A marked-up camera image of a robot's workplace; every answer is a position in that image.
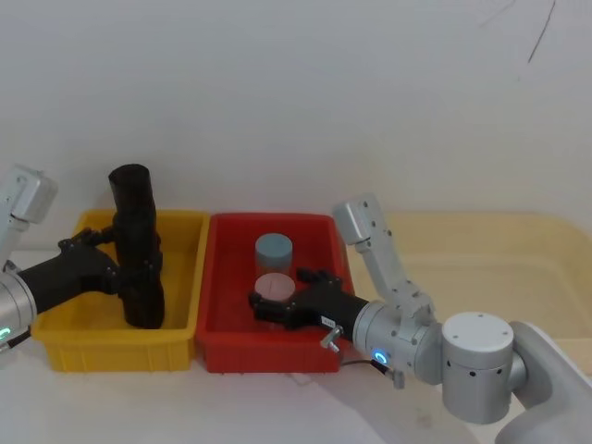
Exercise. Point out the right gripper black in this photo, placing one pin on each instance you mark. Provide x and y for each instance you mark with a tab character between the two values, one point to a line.
328	310

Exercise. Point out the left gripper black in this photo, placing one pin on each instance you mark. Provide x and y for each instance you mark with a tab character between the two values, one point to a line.
69	273

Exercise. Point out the jar with pink lid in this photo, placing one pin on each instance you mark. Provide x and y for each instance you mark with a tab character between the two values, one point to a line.
275	286

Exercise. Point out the black cylinder tube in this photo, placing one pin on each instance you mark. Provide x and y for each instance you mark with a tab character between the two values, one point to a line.
134	208

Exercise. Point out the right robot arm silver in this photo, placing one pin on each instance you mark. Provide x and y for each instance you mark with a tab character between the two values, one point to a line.
476	361

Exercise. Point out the jar with grey-blue lid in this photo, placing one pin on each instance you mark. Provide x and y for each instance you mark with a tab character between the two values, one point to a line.
274	254

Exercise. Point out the yellow plastic bin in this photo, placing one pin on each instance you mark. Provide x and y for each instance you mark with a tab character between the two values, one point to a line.
180	277

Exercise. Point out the red plastic bin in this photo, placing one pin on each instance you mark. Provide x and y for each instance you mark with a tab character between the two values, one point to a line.
231	342

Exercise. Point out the white table cloth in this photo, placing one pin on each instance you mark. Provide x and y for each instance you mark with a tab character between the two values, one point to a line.
185	407

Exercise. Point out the cream plastic tray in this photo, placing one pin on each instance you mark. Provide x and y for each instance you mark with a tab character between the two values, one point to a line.
485	268

